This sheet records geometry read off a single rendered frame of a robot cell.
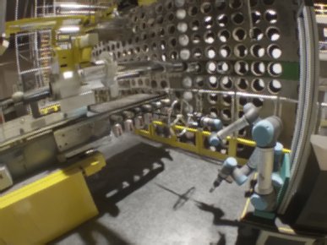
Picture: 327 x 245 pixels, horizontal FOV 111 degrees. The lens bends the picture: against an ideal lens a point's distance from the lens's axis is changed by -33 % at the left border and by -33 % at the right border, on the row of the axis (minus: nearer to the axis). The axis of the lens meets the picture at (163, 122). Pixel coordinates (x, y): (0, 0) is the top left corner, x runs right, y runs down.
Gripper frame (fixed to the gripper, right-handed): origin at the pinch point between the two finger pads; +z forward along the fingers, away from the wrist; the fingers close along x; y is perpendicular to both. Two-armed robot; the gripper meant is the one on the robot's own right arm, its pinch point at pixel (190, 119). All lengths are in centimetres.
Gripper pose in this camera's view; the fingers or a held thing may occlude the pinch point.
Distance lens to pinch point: 166.2
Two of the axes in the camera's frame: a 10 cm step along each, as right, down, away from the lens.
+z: -7.4, -1.5, 6.5
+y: -6.2, 5.1, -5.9
